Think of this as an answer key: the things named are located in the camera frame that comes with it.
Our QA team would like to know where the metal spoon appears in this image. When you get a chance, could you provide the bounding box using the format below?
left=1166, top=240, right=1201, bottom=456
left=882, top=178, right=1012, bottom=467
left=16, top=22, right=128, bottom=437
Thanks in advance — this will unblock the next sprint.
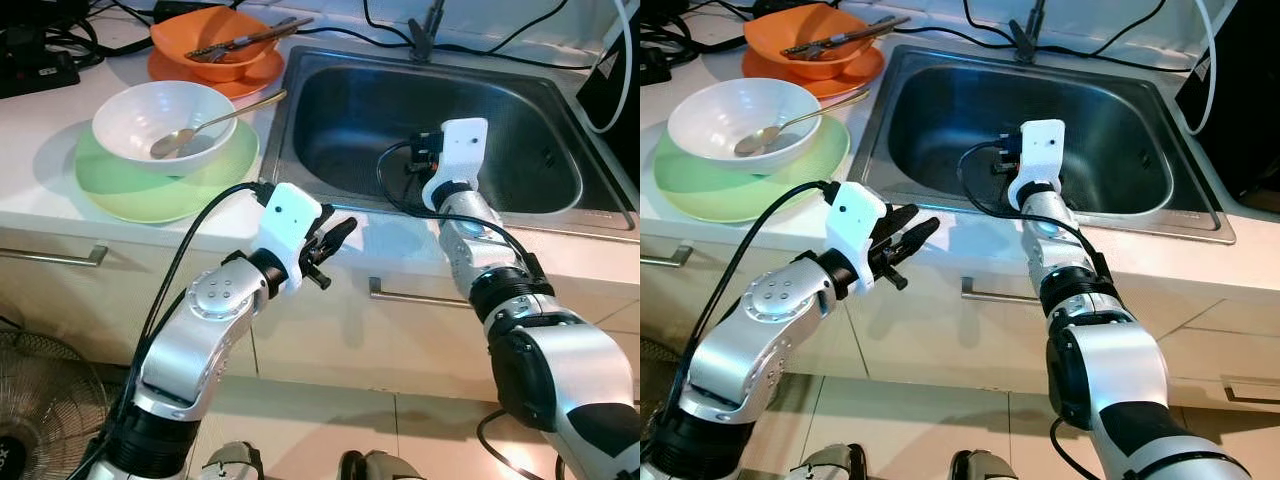
left=733, top=88, right=871, bottom=158
left=150, top=90, right=288, bottom=159

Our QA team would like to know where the light green plate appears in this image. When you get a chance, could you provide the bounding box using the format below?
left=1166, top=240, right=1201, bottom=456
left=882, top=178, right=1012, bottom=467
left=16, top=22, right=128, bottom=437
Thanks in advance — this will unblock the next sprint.
left=653, top=115, right=851, bottom=223
left=73, top=120, right=261, bottom=224

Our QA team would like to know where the white ceramic bowl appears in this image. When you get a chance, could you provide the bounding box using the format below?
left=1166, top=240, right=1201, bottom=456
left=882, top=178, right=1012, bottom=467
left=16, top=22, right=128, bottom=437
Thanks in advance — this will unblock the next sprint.
left=92, top=80, right=238, bottom=176
left=667, top=77, right=821, bottom=173

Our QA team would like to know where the black kitchen appliance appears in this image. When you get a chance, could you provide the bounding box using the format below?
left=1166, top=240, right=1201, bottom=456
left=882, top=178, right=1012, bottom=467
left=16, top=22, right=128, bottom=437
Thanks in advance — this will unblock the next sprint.
left=1175, top=0, right=1280, bottom=196
left=575, top=0, right=641, bottom=191

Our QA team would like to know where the white base cabinet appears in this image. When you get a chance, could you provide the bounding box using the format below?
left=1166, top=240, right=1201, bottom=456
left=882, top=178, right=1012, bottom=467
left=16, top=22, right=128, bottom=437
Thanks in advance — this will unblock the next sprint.
left=640, top=225, right=1280, bottom=416
left=0, top=225, right=641, bottom=406

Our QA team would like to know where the stainless steel sink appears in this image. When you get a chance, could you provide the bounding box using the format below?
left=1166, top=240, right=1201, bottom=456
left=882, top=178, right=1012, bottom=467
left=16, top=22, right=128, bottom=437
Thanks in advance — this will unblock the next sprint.
left=258, top=45, right=641, bottom=244
left=848, top=45, right=1236, bottom=246

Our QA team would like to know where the chrome faucet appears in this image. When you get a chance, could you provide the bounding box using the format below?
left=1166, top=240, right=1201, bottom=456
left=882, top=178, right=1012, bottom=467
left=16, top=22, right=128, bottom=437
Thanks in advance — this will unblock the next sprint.
left=408, top=0, right=446, bottom=63
left=1008, top=0, right=1046, bottom=63

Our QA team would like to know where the orange plate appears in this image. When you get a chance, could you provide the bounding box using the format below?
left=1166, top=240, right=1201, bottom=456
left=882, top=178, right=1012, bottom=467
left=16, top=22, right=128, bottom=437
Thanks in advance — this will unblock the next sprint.
left=147, top=45, right=286, bottom=99
left=741, top=45, right=886, bottom=99

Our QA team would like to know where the blue patterned chopstick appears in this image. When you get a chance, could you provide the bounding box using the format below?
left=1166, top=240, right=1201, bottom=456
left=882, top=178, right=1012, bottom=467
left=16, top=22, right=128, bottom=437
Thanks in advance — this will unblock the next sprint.
left=782, top=20, right=896, bottom=59
left=187, top=22, right=301, bottom=61

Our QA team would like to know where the grey left robot foot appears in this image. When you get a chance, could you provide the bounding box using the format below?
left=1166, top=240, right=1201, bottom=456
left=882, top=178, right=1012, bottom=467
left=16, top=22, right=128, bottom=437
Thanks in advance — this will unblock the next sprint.
left=790, top=443, right=866, bottom=480
left=200, top=440, right=263, bottom=480

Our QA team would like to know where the grey robot foot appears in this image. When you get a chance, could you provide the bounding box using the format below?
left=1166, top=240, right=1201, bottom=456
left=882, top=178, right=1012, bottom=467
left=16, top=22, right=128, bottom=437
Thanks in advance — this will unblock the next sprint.
left=790, top=443, right=866, bottom=480
left=338, top=450, right=426, bottom=480
left=200, top=440, right=263, bottom=480
left=948, top=450, right=1021, bottom=480

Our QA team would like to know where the grey right robot foot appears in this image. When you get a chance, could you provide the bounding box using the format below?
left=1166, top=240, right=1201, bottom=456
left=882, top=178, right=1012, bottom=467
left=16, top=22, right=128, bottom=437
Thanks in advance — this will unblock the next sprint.
left=948, top=450, right=1021, bottom=480
left=338, top=450, right=426, bottom=480

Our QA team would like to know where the orange bowl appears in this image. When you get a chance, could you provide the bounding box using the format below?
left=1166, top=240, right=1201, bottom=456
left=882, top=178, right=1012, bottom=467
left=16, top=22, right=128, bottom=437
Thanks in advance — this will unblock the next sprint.
left=743, top=4, right=869, bottom=81
left=150, top=6, right=273, bottom=83

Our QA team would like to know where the floor fan with grille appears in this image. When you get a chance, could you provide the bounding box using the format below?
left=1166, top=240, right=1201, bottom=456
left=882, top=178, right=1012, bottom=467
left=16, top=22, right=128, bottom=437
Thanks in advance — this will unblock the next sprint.
left=0, top=330, right=111, bottom=480

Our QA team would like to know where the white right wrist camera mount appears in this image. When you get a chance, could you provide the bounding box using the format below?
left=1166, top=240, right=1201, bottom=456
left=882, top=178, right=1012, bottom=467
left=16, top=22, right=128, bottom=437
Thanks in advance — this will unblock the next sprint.
left=422, top=118, right=489, bottom=211
left=1007, top=119, right=1067, bottom=209

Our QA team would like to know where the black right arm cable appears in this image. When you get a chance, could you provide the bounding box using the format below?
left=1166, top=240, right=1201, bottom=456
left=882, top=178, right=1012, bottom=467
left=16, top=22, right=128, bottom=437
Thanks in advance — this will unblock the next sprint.
left=377, top=140, right=546, bottom=291
left=957, top=140, right=1113, bottom=288

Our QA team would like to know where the silver drawer handle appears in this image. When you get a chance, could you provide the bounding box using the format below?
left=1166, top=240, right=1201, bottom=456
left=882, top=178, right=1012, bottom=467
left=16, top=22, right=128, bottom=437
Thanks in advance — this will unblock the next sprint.
left=368, top=277, right=471, bottom=306
left=0, top=244, right=108, bottom=269
left=640, top=244, right=693, bottom=269
left=1222, top=378, right=1280, bottom=406
left=960, top=277, right=1049, bottom=304

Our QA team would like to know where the black power cable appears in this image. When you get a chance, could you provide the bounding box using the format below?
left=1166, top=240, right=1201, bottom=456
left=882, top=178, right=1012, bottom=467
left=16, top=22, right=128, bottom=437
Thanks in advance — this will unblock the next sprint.
left=440, top=40, right=601, bottom=73
left=1040, top=40, right=1191, bottom=73

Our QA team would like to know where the white water hose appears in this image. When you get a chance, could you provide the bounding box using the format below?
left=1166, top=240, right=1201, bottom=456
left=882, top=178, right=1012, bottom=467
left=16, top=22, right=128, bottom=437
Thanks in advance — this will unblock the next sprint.
left=1185, top=0, right=1223, bottom=134
left=585, top=0, right=637, bottom=134

